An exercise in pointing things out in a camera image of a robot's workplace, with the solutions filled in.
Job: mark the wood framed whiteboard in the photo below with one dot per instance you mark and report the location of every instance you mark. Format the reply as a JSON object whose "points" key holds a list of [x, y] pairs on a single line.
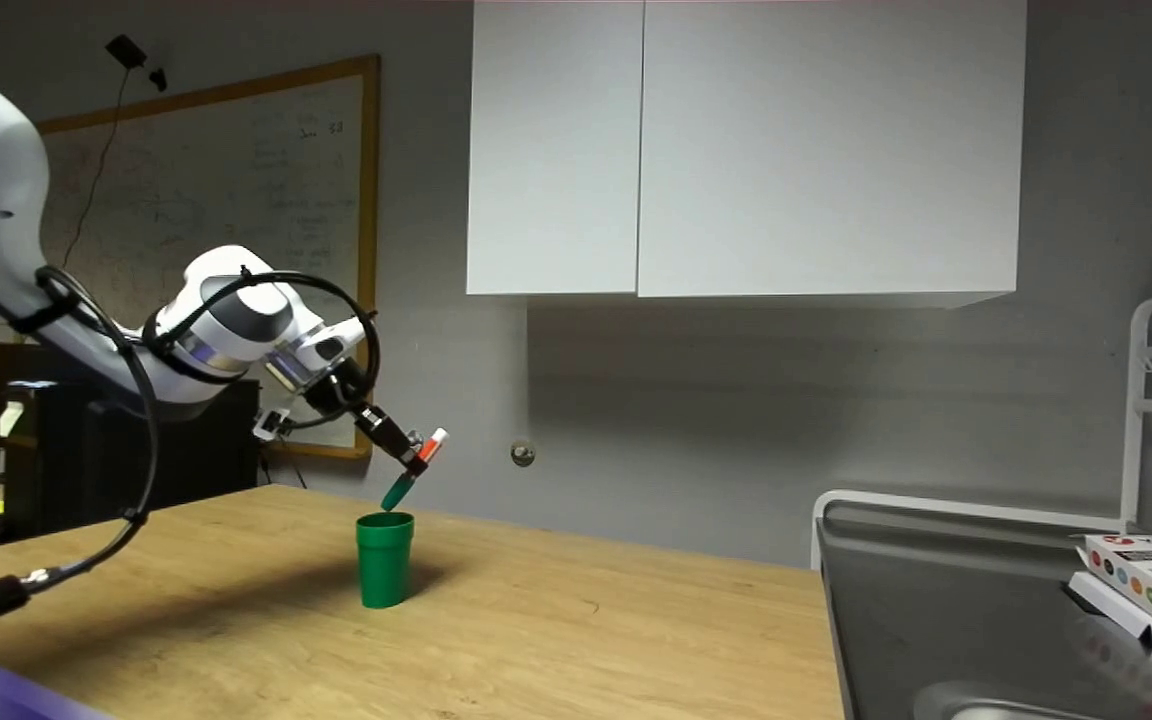
{"points": [[285, 164]]}

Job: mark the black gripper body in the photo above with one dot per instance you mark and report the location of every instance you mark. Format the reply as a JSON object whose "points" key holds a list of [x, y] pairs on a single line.
{"points": [[345, 395]]}

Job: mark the grey metal cart top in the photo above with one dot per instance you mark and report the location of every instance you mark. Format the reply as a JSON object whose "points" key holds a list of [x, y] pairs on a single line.
{"points": [[970, 618]]}

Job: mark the white wall cabinet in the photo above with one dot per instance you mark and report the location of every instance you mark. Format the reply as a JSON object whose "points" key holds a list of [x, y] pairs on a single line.
{"points": [[745, 151]]}

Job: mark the white wire rack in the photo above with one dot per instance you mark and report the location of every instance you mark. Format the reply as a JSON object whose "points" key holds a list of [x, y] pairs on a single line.
{"points": [[1131, 486]]}

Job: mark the black equipment box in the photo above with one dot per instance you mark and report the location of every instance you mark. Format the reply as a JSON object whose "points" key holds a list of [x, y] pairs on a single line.
{"points": [[78, 451]]}

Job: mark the round wall knob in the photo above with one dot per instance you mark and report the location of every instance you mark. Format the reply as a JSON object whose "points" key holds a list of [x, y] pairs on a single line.
{"points": [[523, 454]]}

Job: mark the green capped red marker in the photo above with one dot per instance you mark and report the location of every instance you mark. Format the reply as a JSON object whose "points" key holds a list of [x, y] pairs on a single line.
{"points": [[415, 472]]}

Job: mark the green plastic cup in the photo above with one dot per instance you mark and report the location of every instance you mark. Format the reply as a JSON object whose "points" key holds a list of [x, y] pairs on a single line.
{"points": [[385, 557]]}

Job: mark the black wall camera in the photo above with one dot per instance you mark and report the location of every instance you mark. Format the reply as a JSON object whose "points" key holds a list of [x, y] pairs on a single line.
{"points": [[128, 57]]}

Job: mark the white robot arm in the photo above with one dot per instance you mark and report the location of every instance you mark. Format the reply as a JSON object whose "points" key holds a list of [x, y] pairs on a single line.
{"points": [[224, 318]]}

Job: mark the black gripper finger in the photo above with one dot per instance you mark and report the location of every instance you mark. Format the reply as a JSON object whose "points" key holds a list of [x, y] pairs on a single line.
{"points": [[385, 432]]}

